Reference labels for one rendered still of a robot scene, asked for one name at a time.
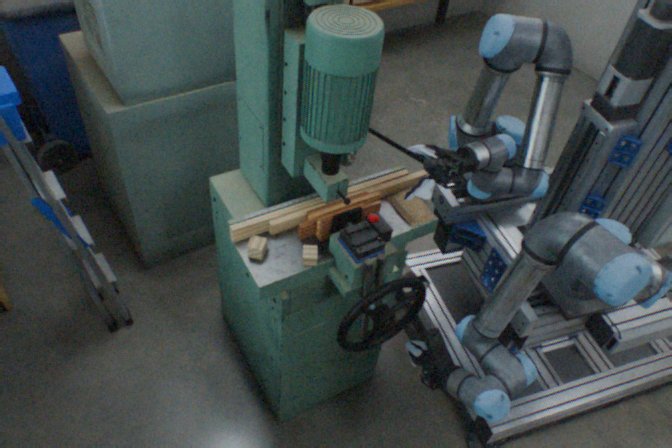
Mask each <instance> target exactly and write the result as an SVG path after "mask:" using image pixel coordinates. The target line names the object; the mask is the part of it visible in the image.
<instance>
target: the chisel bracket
mask: <svg viewBox="0 0 672 448"><path fill-rule="evenodd" d="M303 175H304V176H305V178H306V179H308V180H309V182H310V183H311V184H312V185H313V188H314V189H315V190H316V192H317V193H318V194H319V195H320V197H321V198H323V199H324V201H325V203H326V204H327V203H330V201H333V200H336V199H340V198H342V197H341V196H340V195H339V194H338V193H336V191H338V190H340V191H341V192H342V194H343V195H344V196H345V197H346V196H347V190H348V182H349V178H348V177H347V176H346V175H345V173H344V172H343V170H342V169H341V168H340V172H339V174H336V175H334V176H328V175H325V174H324V173H323V172H321V159H320V152H318V153H314V154H311V155H306V157H304V169H303Z"/></svg>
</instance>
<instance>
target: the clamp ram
mask: <svg viewBox="0 0 672 448"><path fill-rule="evenodd" d="M362 210H363V209H362V208H361V207H360V206H359V207H356V208H353V209H350V210H347V211H344V212H341V213H338V214H334V215H333V219H332V227H331V235H332V234H335V233H339V231H340V230H341V229H343V228H346V227H349V226H351V225H355V224H358V223H360V222H361V215H362Z"/></svg>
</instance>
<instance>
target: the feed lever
mask: <svg viewBox="0 0 672 448"><path fill-rule="evenodd" d="M369 132H370V133H371V134H373V135H375V136H376V137H378V138H380V139H381V141H384V142H386V143H387V144H389V145H391V146H392V147H394V148H396V149H399V150H400V151H402V152H404V153H405V154H407V156H409V157H410V158H412V159H415V160H416V161H418V162H420V163H421V164H423V168H424V170H425V172H427V173H432V172H434V170H436V168H437V162H436V161H435V160H434V159H431V158H430V159H426V160H425V159H423V158H422V157H420V156H418V154H417V153H415V152H411V151H409V150H407V148H405V147H403V146H402V145H400V144H397V143H396V142H394V141H392V139H390V138H389V137H387V136H385V135H382V134H381V133H379V132H377V131H376V130H374V129H372V128H370V127H369Z"/></svg>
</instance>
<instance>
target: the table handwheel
mask: <svg viewBox="0 0 672 448"><path fill-rule="evenodd" d="M402 288H415V289H416V290H417V291H416V292H415V294H412V295H411V296H409V297H407V298H406V299H404V300H403V301H401V302H399V303H396V304H395V305H393V306H391V307H390V306H389V305H388V304H387V303H381V302H380V301H379V299H380V298H382V297H385V296H386V295H388V294H390V293H393V291H395V290H399V289H402ZM371 290H372V289H371ZM358 294H359V295H360V297H361V298H362V291H360V293H358ZM425 299H426V287H425V285H424V283H423V282H422V281H420V280H419V279H416V278H401V279H396V280H393V281H390V282H388V283H386V284H384V285H381V286H379V287H377V288H375V289H374V290H372V291H371V293H369V294H368V295H366V296H364V297H363V298H362V299H361V300H359V301H358V302H357V303H356V304H355V305H354V306H353V308H351V309H350V310H349V312H348V313H347V314H346V315H345V317H344V318H343V320H342V322H341V325H340V327H339V329H338V333H336V341H338V344H339V346H340V347H341V348H342V349H344V350H345V351H349V352H360V351H365V350H369V349H372V348H375V347H377V346H379V345H381V344H384V343H385V342H387V341H389V340H390V339H392V337H393V336H395V335H396V334H397V333H400V332H401V331H402V330H403V327H402V325H403V324H404V322H407V324H408V325H409V324H410V322H411V321H412V320H414V318H415V317H416V316H417V315H418V313H419V312H420V310H421V309H422V306H423V304H424V302H425ZM414 300H415V302H414V303H412V305H411V306H410V309H409V310H408V311H407V313H406V314H405V315H404V316H403V317H402V318H401V319H400V320H399V321H397V322H395V324H394V325H393V326H392V327H390V328H389V329H388V330H386V331H385V332H382V333H380V334H378V335H377V336H375V335H376V333H377V331H378V330H379V329H385V328H387V327H389V326H390V325H392V324H393V321H394V320H395V314H394V313H395V312H396V311H399V310H400V309H402V307H403V306H405V305H406V304H408V303H410V302H411V301H414ZM368 307H369V309H370V310H369V309H368ZM361 314H365V315H370V317H371V318H372V320H373V321H374V324H375V325H374V327H373V329H372V331H371V333H370V335H369V337H367V340H366V341H363V342H358V343H353V342H349V341H348V340H347V334H348V331H349V329H350V327H351V325H353V324H354V322H355V320H356V319H357V318H358V317H359V316H360V315H361Z"/></svg>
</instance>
